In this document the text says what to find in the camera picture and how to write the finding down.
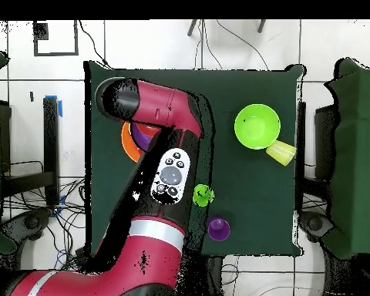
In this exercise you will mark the green stepped cup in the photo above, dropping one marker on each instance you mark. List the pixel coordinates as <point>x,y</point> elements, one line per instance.
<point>203,195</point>

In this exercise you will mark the grey tripod leg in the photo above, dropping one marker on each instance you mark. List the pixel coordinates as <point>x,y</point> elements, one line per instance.
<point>192,28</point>
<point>261,26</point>

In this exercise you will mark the green bowl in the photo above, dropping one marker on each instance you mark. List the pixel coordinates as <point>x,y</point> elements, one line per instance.
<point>257,128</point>

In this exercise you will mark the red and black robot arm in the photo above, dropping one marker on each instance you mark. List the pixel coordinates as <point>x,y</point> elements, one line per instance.
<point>148,256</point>

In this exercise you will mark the purple bowl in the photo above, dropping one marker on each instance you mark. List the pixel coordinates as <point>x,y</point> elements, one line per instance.
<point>141,137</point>

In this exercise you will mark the black box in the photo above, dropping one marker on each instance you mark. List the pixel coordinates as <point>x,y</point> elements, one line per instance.
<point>325,138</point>

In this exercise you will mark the dark green tablecloth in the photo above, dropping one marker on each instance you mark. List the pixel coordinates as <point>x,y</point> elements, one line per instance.
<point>249,86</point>

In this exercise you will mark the dark office chair base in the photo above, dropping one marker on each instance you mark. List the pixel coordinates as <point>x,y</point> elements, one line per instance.
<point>30,222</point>

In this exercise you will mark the large yellow-orange bowl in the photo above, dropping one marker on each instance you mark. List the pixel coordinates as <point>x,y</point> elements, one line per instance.
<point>128,145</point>

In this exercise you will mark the purple cup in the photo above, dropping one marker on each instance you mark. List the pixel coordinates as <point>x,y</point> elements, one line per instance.
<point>219,228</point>

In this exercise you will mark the grey office chair base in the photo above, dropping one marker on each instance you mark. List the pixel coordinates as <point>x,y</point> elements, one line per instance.
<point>314,223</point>

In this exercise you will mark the blue tape strip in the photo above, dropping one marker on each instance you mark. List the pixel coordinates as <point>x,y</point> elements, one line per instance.
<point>60,109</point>

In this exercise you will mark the yellow tapered cup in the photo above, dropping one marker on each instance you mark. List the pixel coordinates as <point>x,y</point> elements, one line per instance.
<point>282,152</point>

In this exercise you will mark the black stand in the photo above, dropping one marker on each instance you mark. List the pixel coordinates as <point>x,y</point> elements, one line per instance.
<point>51,138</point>

